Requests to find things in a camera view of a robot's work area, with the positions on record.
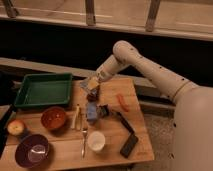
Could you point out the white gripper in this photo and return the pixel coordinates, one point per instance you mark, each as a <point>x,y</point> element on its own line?
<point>102,74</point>

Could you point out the orange bowl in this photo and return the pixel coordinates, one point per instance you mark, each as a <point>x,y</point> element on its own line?
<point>53,118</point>

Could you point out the red yellow apple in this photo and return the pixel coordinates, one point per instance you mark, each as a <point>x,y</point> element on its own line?
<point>16,127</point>

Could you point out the orange carrot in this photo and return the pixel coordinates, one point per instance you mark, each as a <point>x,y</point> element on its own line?
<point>122,103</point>

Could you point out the small black clip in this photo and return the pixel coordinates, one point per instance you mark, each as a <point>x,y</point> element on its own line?
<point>103,110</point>

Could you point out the purple bowl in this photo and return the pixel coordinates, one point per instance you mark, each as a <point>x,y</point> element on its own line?
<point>32,151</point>

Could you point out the green plastic tray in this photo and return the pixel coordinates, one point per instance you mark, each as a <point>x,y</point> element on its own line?
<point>44,90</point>

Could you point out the black spatula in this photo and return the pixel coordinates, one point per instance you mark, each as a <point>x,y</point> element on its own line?
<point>132,139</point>

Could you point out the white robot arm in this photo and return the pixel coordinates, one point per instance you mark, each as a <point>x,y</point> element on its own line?
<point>193,116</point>

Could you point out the dark red grapes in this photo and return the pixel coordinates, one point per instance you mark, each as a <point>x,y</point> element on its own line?
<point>92,97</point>

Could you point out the white cup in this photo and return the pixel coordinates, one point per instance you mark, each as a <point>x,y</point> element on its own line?
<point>96,141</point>

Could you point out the yellow banana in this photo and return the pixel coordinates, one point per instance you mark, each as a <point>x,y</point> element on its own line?
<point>76,121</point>

